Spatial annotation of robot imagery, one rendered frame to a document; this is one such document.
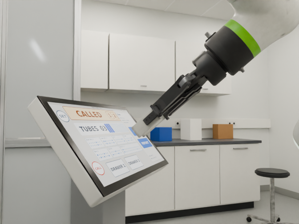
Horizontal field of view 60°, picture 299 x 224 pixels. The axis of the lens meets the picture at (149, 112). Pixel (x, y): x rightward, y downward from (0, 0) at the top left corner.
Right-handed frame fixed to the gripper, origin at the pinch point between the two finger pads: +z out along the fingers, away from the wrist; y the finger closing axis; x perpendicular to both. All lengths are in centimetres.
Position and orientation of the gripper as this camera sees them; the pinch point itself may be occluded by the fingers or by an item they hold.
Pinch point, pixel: (148, 123)
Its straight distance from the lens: 60.1
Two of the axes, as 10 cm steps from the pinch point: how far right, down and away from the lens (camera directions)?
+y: -3.5, -0.4, -9.4
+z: -7.2, 6.5, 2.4
